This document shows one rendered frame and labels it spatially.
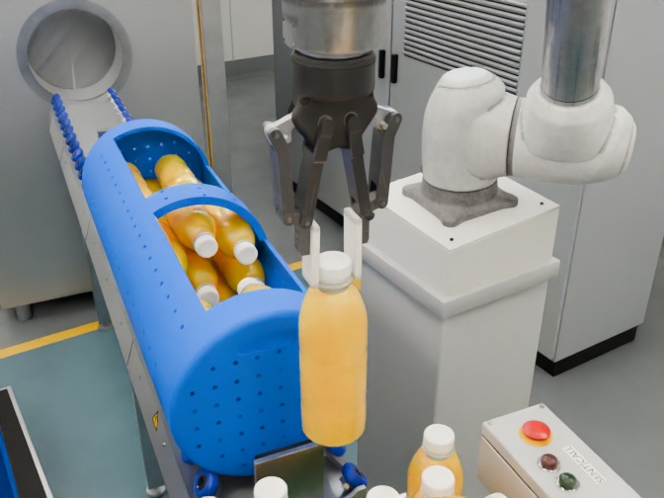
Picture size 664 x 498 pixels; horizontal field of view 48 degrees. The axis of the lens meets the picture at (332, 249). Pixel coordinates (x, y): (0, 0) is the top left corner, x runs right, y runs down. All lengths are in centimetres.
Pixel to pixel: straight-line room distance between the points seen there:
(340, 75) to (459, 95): 82
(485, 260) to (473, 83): 34
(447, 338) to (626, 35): 128
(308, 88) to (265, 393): 53
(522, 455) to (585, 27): 67
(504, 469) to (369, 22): 63
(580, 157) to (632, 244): 154
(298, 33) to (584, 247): 217
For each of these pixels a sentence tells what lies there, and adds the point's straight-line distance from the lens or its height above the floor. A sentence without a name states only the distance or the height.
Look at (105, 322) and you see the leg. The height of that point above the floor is 4.
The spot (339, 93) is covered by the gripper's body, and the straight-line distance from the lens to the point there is 66.
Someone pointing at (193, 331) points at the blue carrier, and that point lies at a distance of 104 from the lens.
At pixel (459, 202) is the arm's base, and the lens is 153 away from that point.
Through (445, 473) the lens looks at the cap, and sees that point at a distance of 95.
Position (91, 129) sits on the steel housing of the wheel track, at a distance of 270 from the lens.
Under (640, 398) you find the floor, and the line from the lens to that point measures 301.
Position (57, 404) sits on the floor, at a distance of 294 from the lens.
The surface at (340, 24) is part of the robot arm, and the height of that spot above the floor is 165.
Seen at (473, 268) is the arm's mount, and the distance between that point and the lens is 151.
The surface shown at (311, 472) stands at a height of 100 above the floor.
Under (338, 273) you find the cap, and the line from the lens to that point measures 75.
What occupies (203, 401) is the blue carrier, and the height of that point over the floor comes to 112.
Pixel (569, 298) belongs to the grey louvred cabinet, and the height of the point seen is 35.
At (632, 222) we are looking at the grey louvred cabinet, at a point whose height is 58.
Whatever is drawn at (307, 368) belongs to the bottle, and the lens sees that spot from 81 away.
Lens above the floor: 178
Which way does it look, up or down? 28 degrees down
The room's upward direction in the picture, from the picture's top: straight up
